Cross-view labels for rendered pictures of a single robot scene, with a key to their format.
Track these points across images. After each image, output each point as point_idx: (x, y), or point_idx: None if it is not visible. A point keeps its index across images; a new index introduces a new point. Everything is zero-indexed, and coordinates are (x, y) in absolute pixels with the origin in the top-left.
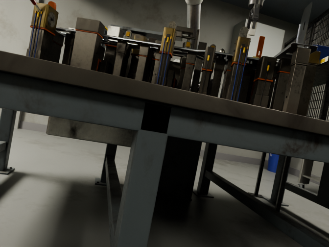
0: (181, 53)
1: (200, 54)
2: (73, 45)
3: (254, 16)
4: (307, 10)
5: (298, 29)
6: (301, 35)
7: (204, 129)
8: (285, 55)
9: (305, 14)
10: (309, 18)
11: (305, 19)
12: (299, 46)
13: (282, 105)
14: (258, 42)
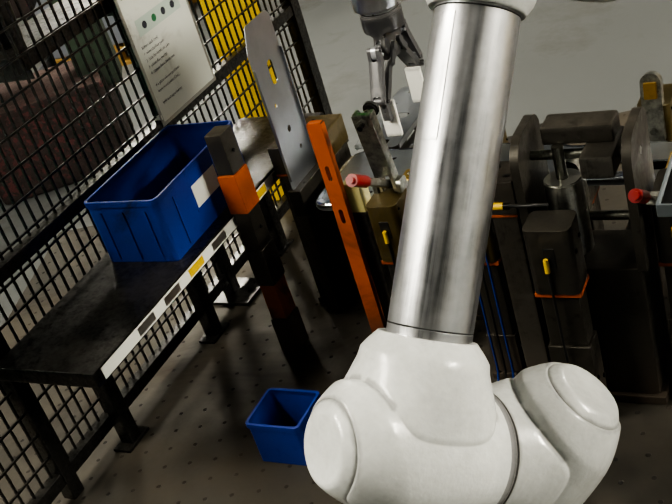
0: (604, 179)
1: (548, 168)
2: None
3: (421, 52)
4: (261, 31)
5: (258, 84)
6: (277, 97)
7: None
8: (400, 121)
9: (259, 44)
10: (281, 51)
11: (266, 55)
12: (287, 123)
13: (330, 266)
14: (328, 140)
